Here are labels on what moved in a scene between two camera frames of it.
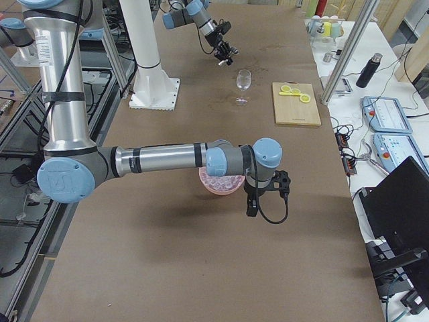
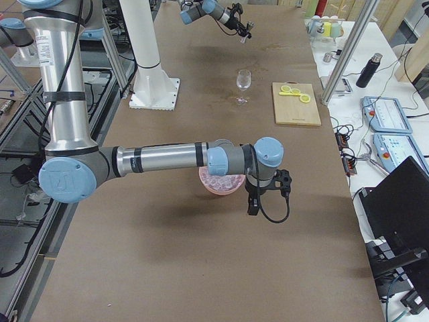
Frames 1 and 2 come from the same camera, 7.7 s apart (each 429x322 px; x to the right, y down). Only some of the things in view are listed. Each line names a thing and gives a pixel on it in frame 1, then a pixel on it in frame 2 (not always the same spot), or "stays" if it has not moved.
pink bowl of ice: x=222 y=185 stays
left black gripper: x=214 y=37 → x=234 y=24
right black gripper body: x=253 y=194 stays
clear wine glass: x=243 y=82 stays
